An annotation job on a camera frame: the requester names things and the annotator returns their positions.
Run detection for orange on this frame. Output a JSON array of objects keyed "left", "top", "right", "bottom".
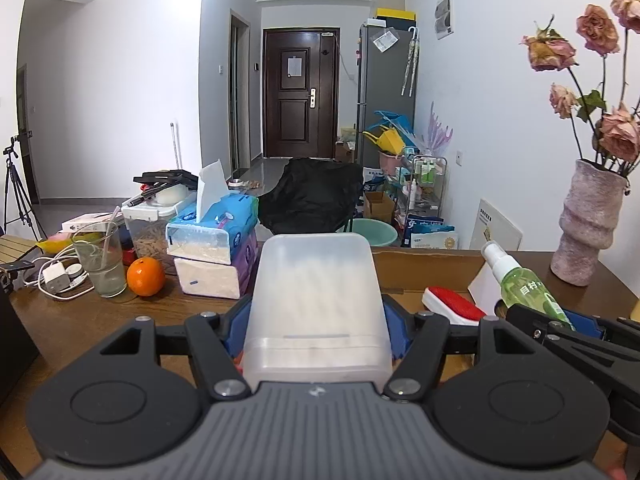
[{"left": 126, "top": 256, "right": 166, "bottom": 297}]

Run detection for purple hangers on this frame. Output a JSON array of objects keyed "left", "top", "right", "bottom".
[{"left": 420, "top": 101, "right": 453, "bottom": 157}]

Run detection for green basin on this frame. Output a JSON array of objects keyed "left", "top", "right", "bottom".
[{"left": 336, "top": 217, "right": 398, "bottom": 247}]

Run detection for blue tissue pack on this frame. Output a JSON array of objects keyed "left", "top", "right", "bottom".
[{"left": 166, "top": 159, "right": 260, "bottom": 266}]

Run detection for red and white brush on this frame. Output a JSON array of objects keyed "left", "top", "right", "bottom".
[{"left": 421, "top": 286, "right": 487, "bottom": 328}]

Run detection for clear plastic bag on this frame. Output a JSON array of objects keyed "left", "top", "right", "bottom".
[{"left": 372, "top": 30, "right": 399, "bottom": 53}]

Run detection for white cable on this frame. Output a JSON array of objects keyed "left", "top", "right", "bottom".
[{"left": 15, "top": 255, "right": 96, "bottom": 302}]

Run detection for wall electrical panel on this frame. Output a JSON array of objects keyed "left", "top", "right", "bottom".
[{"left": 434, "top": 0, "right": 455, "bottom": 41}]

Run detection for dried pink rose bouquet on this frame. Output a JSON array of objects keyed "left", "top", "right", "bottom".
[{"left": 520, "top": 0, "right": 640, "bottom": 178}]

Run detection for green spray bottle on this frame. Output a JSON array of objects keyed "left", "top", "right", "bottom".
[{"left": 480, "top": 241, "right": 576, "bottom": 331}]

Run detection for yellow plastic dustpan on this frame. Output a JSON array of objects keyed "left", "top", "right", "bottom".
[{"left": 363, "top": 127, "right": 406, "bottom": 156}]

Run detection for small open cardboard box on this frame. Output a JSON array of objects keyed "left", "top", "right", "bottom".
[{"left": 363, "top": 191, "right": 397, "bottom": 224}]

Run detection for black flat object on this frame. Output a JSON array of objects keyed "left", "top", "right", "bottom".
[{"left": 132, "top": 170, "right": 199, "bottom": 192}]

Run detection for clear food storage container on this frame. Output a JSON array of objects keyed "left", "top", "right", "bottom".
[{"left": 121, "top": 187, "right": 198, "bottom": 273}]

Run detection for grey refrigerator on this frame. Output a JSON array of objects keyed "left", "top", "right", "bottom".
[{"left": 356, "top": 22, "right": 417, "bottom": 171}]

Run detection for wire shelf cart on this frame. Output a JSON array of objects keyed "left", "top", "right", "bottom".
[{"left": 395, "top": 155, "right": 447, "bottom": 221}]

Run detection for wooden slat chair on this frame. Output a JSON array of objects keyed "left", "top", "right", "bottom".
[{"left": 0, "top": 234, "right": 40, "bottom": 273}]

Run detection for red printed cardboard box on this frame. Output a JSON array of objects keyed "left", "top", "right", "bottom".
[{"left": 371, "top": 248, "right": 508, "bottom": 361}]

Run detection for white charger adapter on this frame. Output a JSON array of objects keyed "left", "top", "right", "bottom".
[{"left": 41, "top": 262, "right": 71, "bottom": 295}]

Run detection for blue and white package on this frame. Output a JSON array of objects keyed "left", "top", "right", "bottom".
[{"left": 402, "top": 216, "right": 459, "bottom": 250}]

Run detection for hanging folded umbrella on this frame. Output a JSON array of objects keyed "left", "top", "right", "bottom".
[{"left": 401, "top": 26, "right": 420, "bottom": 98}]

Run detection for yellow and black box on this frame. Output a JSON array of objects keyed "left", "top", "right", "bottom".
[{"left": 376, "top": 8, "right": 417, "bottom": 26}]

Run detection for black tripod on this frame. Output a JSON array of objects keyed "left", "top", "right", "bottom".
[{"left": 2, "top": 131, "right": 47, "bottom": 241}]

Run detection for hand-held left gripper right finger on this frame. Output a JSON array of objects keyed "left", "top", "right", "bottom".
[{"left": 381, "top": 294, "right": 538, "bottom": 403}]

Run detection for glass cup with straw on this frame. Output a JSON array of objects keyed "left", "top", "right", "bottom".
[{"left": 71, "top": 205, "right": 128, "bottom": 298}]

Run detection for dark brown door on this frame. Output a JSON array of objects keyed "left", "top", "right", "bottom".
[{"left": 262, "top": 27, "right": 341, "bottom": 160}]

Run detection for black folding chair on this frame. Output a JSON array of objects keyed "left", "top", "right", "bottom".
[{"left": 257, "top": 157, "right": 364, "bottom": 236}]

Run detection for purple and white tissue pack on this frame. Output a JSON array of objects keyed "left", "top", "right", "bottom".
[{"left": 173, "top": 230, "right": 259, "bottom": 301}]

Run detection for translucent plastic container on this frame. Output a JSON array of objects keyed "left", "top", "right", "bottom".
[{"left": 241, "top": 232, "right": 394, "bottom": 395}]

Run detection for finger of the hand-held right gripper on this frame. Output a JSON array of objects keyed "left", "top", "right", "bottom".
[
  {"left": 506, "top": 304, "right": 576, "bottom": 348},
  {"left": 567, "top": 311, "right": 640, "bottom": 348}
]

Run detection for pink textured vase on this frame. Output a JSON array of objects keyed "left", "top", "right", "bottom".
[{"left": 550, "top": 159, "right": 630, "bottom": 287}]

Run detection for white board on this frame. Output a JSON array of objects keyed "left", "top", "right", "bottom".
[{"left": 469, "top": 199, "right": 524, "bottom": 251}]

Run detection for flat white box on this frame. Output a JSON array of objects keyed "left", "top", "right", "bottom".
[{"left": 61, "top": 212, "right": 117, "bottom": 235}]

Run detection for yellow banana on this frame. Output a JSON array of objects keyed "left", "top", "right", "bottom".
[{"left": 37, "top": 232, "right": 103, "bottom": 255}]

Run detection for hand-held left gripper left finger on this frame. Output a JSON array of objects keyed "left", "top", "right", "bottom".
[{"left": 97, "top": 294, "right": 253, "bottom": 402}]

